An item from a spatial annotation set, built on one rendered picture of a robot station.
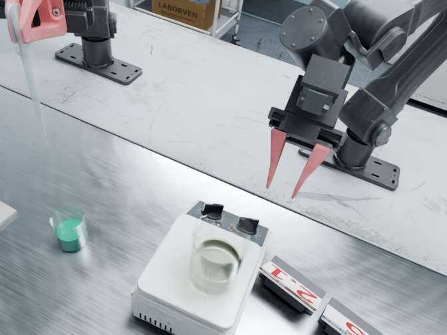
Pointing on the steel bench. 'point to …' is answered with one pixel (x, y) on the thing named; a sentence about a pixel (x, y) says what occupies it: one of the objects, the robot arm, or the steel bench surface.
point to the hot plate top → (227, 310)
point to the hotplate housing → (188, 326)
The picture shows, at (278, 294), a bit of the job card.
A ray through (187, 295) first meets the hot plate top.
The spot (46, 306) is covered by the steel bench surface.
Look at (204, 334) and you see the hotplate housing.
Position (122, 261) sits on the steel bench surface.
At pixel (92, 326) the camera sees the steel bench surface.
